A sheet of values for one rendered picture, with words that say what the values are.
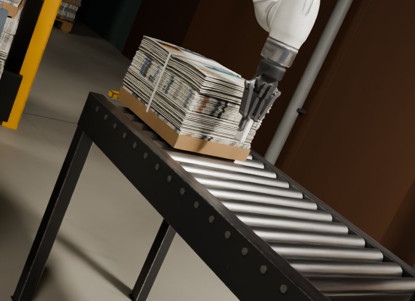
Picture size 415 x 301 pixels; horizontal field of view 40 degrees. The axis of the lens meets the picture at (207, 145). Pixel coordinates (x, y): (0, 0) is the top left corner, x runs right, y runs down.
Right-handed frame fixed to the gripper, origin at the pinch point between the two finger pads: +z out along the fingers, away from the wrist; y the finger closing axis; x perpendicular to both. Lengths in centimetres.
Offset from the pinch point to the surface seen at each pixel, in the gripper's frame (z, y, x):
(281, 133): 59, -279, -232
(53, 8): 15, -29, -213
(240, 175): 13.5, -5.5, 1.2
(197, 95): -3.9, 13.2, -8.7
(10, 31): 10, 36, -92
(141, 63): -1.9, 13.4, -40.3
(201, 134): 6.8, 6.3, -8.7
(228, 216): 13.0, 21.1, 28.3
